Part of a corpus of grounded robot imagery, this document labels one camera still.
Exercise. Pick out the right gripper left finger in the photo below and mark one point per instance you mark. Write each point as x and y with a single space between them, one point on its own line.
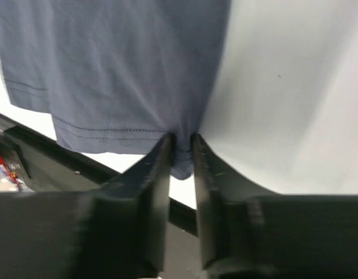
94 232

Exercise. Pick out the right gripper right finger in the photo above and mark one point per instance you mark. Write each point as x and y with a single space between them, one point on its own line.
247 231

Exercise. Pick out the blue-grey tank top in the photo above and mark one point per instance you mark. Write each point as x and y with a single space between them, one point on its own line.
114 75

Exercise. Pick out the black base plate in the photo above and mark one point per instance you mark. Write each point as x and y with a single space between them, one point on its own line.
65 165

